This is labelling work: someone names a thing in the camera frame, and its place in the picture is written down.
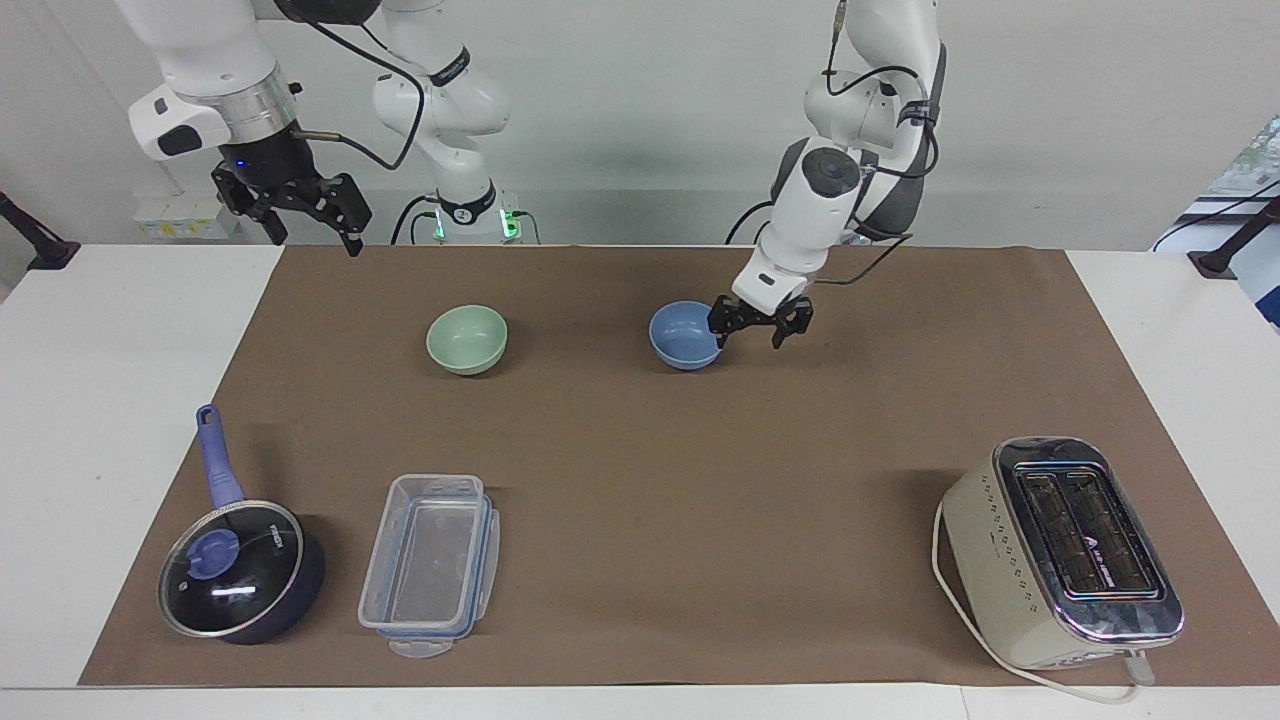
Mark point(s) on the glass lid with blue knob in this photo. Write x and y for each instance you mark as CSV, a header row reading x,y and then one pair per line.
x,y
225,585

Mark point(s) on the black stand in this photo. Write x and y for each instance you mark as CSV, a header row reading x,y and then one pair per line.
x,y
1235,245
35,245

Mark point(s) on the clear plastic food container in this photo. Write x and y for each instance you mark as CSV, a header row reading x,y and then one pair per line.
x,y
430,560

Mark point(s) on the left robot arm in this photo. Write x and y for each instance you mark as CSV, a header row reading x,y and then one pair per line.
x,y
835,210

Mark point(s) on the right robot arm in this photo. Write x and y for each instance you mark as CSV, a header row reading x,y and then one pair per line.
x,y
210,50

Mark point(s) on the blue bowl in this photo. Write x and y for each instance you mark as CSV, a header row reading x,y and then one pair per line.
x,y
680,340

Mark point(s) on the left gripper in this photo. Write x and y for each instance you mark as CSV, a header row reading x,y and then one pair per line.
x,y
768,311

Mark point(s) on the blue saucepan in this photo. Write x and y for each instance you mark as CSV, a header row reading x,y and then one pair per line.
x,y
218,460

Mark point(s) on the beige and chrome toaster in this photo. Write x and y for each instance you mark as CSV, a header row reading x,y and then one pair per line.
x,y
1000,560

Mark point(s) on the green bowl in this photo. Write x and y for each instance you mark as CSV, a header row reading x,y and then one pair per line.
x,y
470,345

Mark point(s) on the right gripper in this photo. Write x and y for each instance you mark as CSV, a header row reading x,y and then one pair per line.
x,y
275,160

